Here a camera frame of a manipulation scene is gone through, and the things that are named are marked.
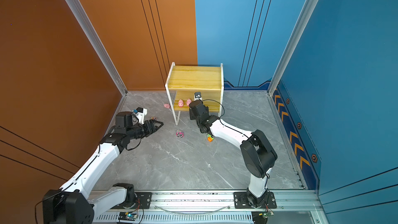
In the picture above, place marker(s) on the wooden two-tier shelf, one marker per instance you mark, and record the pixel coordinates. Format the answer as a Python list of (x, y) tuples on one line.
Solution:
[(183, 81)]

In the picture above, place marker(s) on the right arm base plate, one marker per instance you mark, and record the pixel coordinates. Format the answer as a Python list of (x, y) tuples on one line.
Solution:
[(248, 200)]

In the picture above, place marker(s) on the aluminium corner post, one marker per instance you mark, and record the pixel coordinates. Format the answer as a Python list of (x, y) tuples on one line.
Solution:
[(86, 25), (301, 23)]

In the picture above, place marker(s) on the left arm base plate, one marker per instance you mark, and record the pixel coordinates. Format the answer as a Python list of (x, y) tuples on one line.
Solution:
[(141, 200)]

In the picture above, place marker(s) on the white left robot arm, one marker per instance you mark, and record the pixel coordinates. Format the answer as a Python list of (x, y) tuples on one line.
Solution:
[(70, 204)]

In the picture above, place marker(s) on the left controller board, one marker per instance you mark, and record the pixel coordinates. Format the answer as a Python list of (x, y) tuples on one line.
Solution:
[(127, 217)]

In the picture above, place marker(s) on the green orange toy car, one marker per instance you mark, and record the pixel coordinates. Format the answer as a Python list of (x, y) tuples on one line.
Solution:
[(210, 138)]

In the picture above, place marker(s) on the aluminium mounting rail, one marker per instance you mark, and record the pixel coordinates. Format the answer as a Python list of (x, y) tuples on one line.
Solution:
[(217, 207)]

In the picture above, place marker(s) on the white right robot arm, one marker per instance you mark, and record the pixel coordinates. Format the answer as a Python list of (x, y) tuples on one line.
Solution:
[(258, 154)]

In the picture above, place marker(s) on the controller board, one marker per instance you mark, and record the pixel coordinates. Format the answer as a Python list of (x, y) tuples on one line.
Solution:
[(127, 217), (261, 217)]

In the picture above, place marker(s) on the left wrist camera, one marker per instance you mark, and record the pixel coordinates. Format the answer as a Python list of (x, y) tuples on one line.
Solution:
[(140, 114)]

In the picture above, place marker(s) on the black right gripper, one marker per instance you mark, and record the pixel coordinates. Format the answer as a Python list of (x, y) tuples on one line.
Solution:
[(192, 116)]

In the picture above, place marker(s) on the left aluminium corner post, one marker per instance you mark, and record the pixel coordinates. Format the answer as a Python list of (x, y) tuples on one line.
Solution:
[(86, 25)]

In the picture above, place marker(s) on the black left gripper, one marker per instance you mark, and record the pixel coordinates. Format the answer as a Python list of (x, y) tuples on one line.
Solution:
[(153, 128)]

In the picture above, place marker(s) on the right aluminium corner post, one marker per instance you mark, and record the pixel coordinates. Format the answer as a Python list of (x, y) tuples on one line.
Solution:
[(301, 23)]

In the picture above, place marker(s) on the pink teal toy van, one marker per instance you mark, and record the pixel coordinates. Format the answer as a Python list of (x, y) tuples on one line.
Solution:
[(180, 134)]

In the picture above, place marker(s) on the right controller board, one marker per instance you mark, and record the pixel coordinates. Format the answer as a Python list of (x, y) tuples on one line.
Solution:
[(261, 217)]

